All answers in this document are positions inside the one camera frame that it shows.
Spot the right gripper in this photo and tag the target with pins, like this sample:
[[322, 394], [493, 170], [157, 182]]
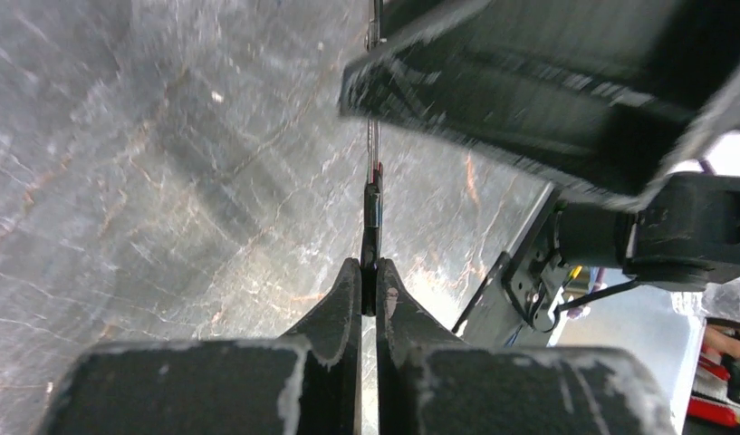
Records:
[[603, 98]]

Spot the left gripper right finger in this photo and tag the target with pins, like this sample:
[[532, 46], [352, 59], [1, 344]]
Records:
[[407, 333]]

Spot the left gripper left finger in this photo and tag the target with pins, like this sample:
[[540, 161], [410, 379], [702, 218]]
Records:
[[330, 401]]

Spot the black handled scissors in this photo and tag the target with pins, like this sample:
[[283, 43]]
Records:
[[372, 221]]

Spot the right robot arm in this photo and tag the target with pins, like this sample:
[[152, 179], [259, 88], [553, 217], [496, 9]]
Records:
[[687, 236]]

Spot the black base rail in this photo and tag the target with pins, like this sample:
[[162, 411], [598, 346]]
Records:
[[512, 305]]

